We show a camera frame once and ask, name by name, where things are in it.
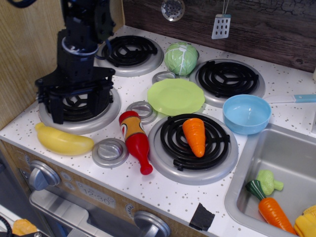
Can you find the hanging silver slotted spoon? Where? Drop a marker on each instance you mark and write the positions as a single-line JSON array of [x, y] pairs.
[[172, 10]]

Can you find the green toy cabbage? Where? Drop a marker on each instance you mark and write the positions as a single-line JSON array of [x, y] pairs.
[[181, 58]]

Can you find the middle silver stove knob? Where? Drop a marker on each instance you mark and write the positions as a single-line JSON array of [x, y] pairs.
[[145, 111]]

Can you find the light green plastic plate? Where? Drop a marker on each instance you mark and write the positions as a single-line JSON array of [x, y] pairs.
[[174, 97]]

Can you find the hanging silver slotted turner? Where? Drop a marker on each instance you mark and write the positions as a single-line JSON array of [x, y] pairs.
[[222, 22]]

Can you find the left silver oven dial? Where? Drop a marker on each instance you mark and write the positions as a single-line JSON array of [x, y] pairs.
[[42, 176]]

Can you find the front silver stove knob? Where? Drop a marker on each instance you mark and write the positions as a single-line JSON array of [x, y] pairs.
[[110, 153]]

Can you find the orange carrot with green top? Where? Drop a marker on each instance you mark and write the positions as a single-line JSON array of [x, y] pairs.
[[269, 208]]

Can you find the yellow toy corn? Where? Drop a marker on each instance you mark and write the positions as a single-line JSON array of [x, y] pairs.
[[305, 225]]

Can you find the back silver stove knob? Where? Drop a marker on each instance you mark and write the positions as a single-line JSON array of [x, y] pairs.
[[164, 75]]

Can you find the front right stove burner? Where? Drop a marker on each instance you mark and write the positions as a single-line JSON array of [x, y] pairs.
[[171, 155]]

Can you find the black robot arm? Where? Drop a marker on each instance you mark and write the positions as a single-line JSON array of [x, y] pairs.
[[47, 52]]

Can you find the back left stove burner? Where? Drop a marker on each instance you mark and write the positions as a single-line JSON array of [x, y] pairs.
[[130, 56]]

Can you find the yellow toy banana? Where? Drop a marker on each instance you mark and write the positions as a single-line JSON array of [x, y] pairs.
[[61, 142]]

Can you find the stove burner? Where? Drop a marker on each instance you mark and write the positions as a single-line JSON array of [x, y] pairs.
[[171, 155], [130, 56], [221, 79], [88, 126]]

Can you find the orange object bottom left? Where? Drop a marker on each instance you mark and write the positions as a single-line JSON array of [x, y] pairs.
[[23, 227]]

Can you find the silver oven door handle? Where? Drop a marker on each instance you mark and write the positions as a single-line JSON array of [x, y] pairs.
[[66, 213]]

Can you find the light blue plastic bowl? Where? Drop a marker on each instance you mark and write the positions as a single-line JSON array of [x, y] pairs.
[[246, 114]]

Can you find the front left stove burner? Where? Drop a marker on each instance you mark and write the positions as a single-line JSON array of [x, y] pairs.
[[88, 126]]

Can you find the silver oven dial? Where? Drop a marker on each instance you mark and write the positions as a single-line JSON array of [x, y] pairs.
[[151, 225], [42, 176]]

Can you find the blue handled white spatula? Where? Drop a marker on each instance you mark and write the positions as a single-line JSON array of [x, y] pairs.
[[302, 98]]

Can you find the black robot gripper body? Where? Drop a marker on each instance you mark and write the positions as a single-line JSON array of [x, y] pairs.
[[75, 73]]

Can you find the light green toy broccoli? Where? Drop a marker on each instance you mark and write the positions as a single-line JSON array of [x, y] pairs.
[[268, 182]]

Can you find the right silver oven dial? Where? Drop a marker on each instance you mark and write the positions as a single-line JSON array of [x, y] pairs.
[[151, 225]]

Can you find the silver stove knob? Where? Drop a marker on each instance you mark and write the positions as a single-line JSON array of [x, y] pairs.
[[110, 153], [145, 111], [164, 75]]

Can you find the red toy ketchup bottle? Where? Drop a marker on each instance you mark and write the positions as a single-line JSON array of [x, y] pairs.
[[136, 140]]

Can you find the orange toy carrot on burner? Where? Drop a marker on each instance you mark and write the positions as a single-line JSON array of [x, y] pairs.
[[194, 131]]

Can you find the black tape patch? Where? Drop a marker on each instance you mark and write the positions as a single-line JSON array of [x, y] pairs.
[[202, 218]]

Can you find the back right stove burner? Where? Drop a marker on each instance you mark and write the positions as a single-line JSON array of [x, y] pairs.
[[221, 79]]

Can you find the stainless steel sink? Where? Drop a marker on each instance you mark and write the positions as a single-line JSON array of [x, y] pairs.
[[291, 157]]

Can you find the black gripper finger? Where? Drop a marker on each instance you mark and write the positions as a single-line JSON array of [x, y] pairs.
[[56, 107], [99, 99]]

